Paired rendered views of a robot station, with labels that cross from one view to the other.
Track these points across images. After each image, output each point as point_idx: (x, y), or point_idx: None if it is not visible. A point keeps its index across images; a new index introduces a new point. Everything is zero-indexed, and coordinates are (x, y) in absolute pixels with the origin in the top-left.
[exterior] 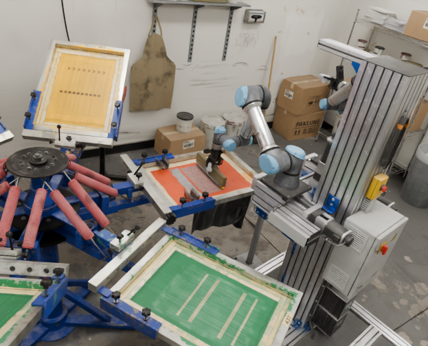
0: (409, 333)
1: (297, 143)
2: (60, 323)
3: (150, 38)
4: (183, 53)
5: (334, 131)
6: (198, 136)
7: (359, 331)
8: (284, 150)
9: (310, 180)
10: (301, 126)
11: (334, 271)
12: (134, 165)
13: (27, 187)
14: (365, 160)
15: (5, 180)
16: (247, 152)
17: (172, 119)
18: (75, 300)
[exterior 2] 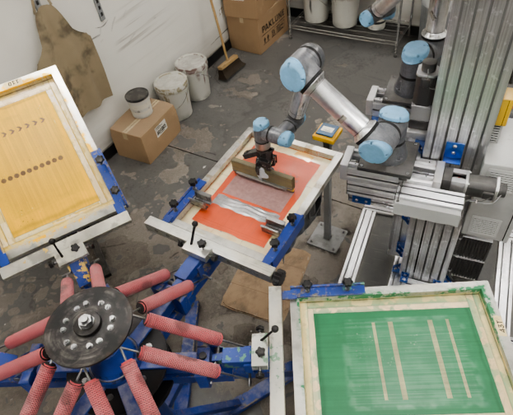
0: None
1: (272, 52)
2: None
3: (39, 16)
4: (89, 12)
5: (309, 16)
6: (166, 111)
7: (494, 253)
8: (265, 70)
9: (407, 133)
10: (268, 29)
11: (479, 222)
12: (176, 227)
13: (6, 300)
14: (494, 86)
15: (68, 380)
16: (228, 97)
17: (119, 105)
18: (196, 414)
